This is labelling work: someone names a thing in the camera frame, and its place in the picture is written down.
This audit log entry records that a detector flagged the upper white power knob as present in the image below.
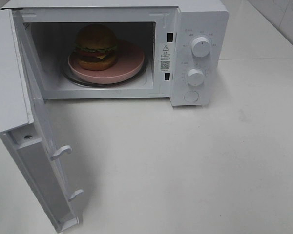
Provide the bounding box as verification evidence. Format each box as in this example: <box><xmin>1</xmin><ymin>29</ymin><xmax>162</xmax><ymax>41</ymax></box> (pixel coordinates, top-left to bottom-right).
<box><xmin>190</xmin><ymin>36</ymin><xmax>210</xmax><ymax>58</ymax></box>

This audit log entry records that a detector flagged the burger with lettuce and cheese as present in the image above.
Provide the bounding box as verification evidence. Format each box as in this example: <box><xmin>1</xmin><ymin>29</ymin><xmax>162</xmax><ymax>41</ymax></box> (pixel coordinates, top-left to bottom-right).
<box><xmin>75</xmin><ymin>24</ymin><xmax>118</xmax><ymax>71</ymax></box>

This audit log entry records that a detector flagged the white microwave door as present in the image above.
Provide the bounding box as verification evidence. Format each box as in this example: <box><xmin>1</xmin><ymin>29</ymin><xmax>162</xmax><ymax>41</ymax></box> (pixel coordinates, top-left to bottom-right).
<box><xmin>0</xmin><ymin>9</ymin><xmax>83</xmax><ymax>233</ymax></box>

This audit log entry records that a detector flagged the round white door button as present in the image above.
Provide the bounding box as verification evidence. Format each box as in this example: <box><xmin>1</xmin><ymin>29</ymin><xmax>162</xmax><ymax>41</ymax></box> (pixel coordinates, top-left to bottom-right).
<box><xmin>184</xmin><ymin>91</ymin><xmax>199</xmax><ymax>102</ymax></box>

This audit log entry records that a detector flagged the white microwave oven body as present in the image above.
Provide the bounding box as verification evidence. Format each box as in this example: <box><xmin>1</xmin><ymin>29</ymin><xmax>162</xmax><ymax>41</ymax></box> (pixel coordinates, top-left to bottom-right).
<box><xmin>0</xmin><ymin>0</ymin><xmax>229</xmax><ymax>106</ymax></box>

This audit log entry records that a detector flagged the pink round plate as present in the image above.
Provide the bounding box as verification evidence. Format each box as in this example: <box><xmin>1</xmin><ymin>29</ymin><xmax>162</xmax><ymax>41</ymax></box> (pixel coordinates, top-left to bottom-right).
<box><xmin>68</xmin><ymin>40</ymin><xmax>145</xmax><ymax>84</ymax></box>

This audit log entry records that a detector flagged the lower white timer knob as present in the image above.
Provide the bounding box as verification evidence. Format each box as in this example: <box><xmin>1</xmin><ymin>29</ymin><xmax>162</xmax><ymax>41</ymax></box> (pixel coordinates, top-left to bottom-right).
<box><xmin>187</xmin><ymin>68</ymin><xmax>205</xmax><ymax>86</ymax></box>

